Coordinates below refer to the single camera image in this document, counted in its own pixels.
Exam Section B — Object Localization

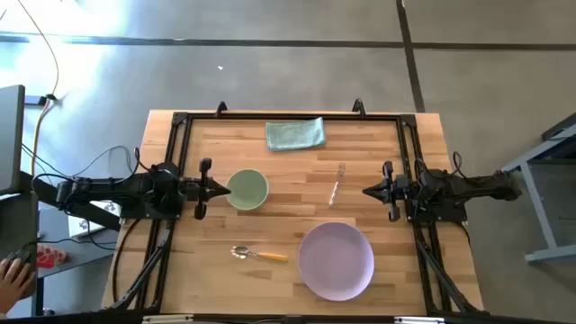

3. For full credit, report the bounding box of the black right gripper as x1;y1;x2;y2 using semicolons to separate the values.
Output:
362;160;410;222

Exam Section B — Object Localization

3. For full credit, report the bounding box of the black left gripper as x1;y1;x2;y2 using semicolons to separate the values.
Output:
182;157;231;221

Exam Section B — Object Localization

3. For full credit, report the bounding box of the green bowl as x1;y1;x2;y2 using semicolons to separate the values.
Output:
225;168;270;212

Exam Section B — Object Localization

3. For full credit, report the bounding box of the lilac round plate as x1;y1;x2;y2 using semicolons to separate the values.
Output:
298;221;375;302

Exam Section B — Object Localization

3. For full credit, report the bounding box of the teal folded cloth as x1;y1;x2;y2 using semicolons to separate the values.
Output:
265;116;327;152

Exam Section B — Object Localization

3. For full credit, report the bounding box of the white printed paper box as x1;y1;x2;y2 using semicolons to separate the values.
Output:
67;200;123;239

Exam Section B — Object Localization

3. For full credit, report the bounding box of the dark side desk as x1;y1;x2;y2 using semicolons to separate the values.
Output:
0;173;119;316

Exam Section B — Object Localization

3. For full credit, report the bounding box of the grey metal cart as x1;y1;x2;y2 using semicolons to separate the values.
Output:
500;112;576;265

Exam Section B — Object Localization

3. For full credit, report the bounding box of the red patterned object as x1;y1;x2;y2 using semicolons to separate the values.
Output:
36;244;68;269

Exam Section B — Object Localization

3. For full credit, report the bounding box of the black computer mouse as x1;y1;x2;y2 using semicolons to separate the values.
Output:
2;249;32;271

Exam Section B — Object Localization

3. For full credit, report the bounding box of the grey computer monitor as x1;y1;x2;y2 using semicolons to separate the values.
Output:
0;84;26;195

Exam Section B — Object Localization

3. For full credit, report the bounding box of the person's hand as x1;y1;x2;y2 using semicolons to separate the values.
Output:
0;256;37;316

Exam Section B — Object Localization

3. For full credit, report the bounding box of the spoon with orange handle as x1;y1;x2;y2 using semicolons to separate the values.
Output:
230;245;289;264

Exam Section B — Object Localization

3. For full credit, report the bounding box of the black aluminium table frame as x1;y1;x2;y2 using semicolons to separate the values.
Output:
110;110;485;316

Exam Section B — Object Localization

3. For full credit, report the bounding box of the thick dark hose cable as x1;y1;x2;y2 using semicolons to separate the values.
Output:
112;218;141;303

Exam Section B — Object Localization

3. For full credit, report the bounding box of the thin black cable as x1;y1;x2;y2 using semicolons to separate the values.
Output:
21;143;136;182

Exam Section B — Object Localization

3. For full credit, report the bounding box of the yellow cable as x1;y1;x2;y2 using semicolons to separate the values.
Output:
16;0;61;177

